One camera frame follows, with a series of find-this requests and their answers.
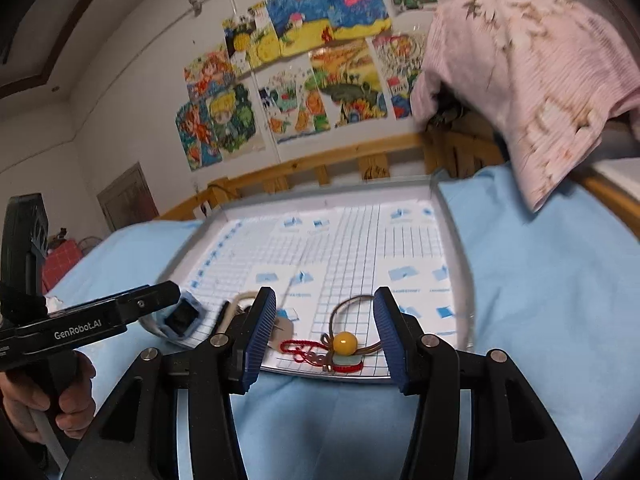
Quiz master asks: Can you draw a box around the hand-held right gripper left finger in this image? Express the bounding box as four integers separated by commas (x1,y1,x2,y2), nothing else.
60,287,277,480

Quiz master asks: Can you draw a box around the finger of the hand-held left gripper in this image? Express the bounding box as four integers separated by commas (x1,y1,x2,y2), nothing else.
112,281,182,330

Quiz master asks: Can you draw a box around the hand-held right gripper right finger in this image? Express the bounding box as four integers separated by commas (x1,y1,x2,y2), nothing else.
373,286,584,480

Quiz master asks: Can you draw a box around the blue wrist watch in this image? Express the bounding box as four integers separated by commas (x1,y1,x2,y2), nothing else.
137,290,232,353

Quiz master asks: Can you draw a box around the beige plastic buckle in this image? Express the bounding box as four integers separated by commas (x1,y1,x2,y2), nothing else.
227,291,258,328

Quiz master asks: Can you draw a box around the cord bracelet with yellow bead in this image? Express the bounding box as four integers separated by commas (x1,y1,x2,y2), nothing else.
279,295,397,377

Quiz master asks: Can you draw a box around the grey tray with grid paper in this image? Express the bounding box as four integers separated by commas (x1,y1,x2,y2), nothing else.
157,172,476,386

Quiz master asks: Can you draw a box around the person's left hand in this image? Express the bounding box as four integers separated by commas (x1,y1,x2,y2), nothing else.
0,351,97,444

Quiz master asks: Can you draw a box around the standing fan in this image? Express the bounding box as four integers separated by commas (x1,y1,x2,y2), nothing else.
76,234,104,257

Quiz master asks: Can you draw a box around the brown wooden door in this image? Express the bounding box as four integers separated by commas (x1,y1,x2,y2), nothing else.
96,162,161,234

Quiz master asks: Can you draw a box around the light blue printed blanket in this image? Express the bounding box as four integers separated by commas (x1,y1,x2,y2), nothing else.
42,164,640,480

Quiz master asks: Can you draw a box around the pink floral cloth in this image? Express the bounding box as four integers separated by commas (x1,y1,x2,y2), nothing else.
410,0,640,214

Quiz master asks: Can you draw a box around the wooden bed frame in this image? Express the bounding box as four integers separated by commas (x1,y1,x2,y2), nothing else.
159,127,640,240

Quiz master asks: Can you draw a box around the group of colourful wall drawings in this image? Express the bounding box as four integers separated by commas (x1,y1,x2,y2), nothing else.
174,0,441,173

